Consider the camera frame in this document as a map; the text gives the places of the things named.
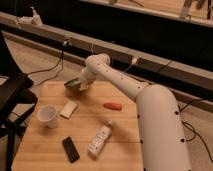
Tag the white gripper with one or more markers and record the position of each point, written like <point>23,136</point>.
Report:
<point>86,78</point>

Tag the green ceramic bowl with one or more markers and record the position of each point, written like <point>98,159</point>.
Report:
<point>73,84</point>

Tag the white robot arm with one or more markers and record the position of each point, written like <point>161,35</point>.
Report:
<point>164,146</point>

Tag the white rectangular block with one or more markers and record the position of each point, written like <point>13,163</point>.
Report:
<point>68,109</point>

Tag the orange carrot toy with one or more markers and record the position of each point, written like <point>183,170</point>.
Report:
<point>112,106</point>

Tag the wooden table board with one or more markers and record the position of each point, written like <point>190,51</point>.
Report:
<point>41,148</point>

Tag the white plastic cup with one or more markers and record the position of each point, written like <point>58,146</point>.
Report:
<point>48,116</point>

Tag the white remote controller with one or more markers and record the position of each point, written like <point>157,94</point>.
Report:
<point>98,142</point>

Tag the black chair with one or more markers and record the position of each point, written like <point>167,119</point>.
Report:
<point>15,90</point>

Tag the white power adapter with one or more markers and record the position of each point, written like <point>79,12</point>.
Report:
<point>35,19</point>

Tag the black phone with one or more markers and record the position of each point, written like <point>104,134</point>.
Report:
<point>70,150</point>

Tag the white plug with cable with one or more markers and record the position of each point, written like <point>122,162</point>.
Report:
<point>133,62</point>

